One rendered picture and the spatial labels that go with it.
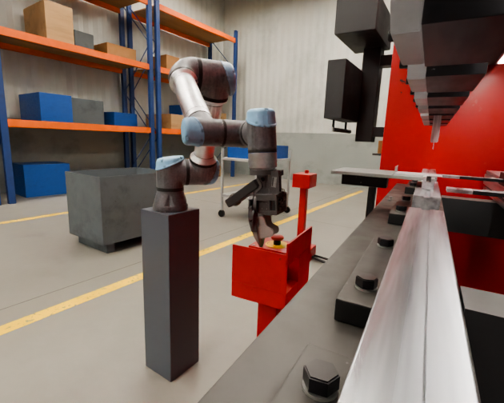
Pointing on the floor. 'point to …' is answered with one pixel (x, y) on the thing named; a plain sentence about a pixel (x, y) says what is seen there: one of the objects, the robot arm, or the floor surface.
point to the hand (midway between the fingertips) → (258, 241)
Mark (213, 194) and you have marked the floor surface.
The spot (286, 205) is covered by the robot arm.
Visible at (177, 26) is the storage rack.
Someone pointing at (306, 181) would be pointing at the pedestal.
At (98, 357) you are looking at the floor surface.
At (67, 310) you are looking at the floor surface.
